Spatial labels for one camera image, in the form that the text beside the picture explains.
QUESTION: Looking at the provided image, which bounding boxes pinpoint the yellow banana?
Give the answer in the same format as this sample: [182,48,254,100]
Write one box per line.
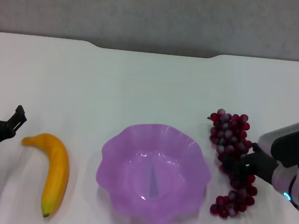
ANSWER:
[15,131,73,219]

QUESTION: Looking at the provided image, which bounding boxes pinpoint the purple wavy plastic plate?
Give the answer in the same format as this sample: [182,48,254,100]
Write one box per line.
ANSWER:
[92,119,216,224]

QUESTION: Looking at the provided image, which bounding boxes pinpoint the dark red grape bunch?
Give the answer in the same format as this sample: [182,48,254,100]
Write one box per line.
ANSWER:
[198,107,265,221]

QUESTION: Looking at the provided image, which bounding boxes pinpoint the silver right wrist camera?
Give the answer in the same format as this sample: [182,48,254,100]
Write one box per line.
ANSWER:
[255,116,299,171]

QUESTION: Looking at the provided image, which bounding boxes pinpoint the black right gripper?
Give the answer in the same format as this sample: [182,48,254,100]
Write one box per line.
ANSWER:
[220,140,280,185]

